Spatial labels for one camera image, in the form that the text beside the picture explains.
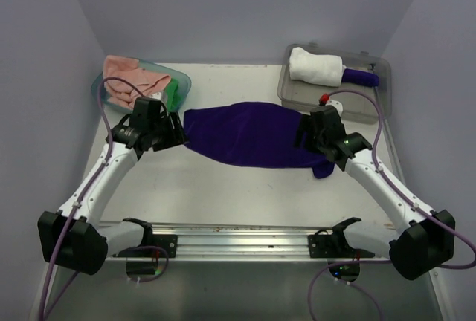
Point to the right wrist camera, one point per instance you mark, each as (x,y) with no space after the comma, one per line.
(325,117)

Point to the rolled purple towel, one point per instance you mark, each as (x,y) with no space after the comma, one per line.
(362,78)

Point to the pink towel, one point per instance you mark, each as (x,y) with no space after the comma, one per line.
(118,69)

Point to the teal plastic bin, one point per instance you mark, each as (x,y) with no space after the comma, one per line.
(99,90)

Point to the dark purple towel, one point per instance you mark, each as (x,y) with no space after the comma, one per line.
(252,134)

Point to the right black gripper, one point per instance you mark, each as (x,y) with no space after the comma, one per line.
(305,125)

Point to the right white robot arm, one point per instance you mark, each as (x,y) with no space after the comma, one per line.
(421,238)

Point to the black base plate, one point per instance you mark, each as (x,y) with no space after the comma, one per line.
(168,242)
(325,245)

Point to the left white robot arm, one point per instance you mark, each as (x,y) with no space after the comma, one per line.
(71,237)

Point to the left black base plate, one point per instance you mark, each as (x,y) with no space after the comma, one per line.
(168,242)

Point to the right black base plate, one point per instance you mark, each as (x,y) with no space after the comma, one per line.
(325,245)

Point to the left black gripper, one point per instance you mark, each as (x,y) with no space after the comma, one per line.
(172,140)

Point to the rolled white towel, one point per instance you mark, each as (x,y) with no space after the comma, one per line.
(316,69)

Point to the aluminium mounting rail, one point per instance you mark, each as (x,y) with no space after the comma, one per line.
(203,243)

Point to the green towel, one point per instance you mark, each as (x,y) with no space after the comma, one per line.
(173,95)

